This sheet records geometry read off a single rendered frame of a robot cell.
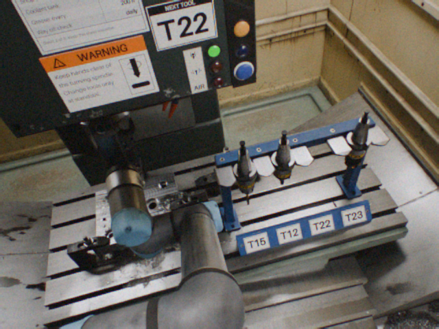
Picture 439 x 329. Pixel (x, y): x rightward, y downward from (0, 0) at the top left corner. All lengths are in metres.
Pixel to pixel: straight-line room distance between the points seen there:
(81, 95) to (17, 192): 1.54
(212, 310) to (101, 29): 0.41
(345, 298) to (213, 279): 0.91
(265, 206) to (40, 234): 1.03
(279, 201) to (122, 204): 0.70
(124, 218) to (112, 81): 0.26
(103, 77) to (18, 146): 1.60
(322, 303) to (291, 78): 1.26
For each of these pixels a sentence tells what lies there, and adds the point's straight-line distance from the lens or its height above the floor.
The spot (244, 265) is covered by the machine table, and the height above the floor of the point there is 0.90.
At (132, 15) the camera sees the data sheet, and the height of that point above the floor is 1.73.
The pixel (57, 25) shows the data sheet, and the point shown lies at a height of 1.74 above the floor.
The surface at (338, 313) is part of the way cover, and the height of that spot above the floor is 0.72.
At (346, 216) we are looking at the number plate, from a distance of 1.23.
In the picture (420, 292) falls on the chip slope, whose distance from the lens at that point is 1.39.
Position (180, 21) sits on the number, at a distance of 0.57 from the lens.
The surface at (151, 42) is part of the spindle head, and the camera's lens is 0.58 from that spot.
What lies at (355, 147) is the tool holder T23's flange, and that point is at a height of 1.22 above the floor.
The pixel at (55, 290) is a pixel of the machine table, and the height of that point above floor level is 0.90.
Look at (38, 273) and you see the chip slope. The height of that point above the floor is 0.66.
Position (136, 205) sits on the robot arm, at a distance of 0.72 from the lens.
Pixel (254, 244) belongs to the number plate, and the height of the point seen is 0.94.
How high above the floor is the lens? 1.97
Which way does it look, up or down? 50 degrees down
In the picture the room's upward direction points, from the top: 10 degrees counter-clockwise
